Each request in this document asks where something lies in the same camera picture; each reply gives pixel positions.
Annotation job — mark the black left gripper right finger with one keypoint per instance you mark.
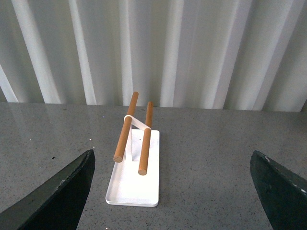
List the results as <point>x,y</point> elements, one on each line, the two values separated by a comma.
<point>283,194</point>

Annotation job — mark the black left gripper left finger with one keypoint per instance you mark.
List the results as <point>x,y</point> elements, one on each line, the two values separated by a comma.
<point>58,203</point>

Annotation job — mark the white towel rack wooden bars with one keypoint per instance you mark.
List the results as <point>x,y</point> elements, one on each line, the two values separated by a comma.
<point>135,176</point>

